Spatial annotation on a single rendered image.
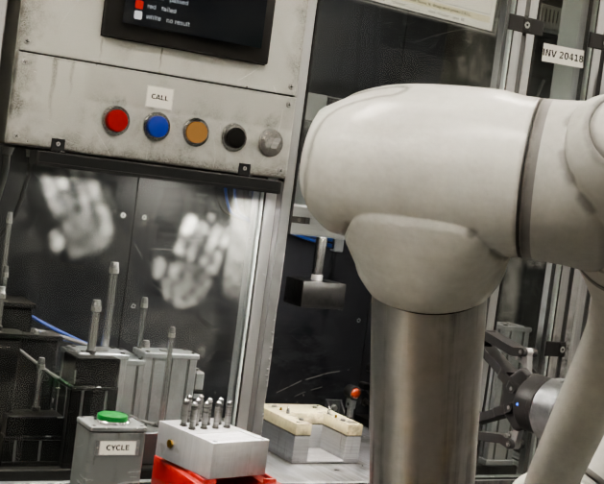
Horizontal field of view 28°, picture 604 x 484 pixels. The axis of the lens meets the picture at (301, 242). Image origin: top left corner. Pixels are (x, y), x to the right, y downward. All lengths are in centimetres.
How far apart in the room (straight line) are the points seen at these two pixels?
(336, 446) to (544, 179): 120
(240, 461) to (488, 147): 80
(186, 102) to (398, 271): 77
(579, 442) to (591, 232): 35
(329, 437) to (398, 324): 107
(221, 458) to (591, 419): 56
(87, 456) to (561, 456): 63
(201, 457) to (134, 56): 55
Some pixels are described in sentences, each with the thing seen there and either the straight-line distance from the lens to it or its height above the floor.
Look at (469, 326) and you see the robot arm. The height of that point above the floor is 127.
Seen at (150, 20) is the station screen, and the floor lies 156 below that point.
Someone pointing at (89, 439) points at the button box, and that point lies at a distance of 158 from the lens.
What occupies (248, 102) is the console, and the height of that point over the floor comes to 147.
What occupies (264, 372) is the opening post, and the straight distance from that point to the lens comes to 182.
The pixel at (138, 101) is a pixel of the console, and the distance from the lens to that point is 168.
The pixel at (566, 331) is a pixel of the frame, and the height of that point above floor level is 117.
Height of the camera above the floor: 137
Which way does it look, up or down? 3 degrees down
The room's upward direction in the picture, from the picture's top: 7 degrees clockwise
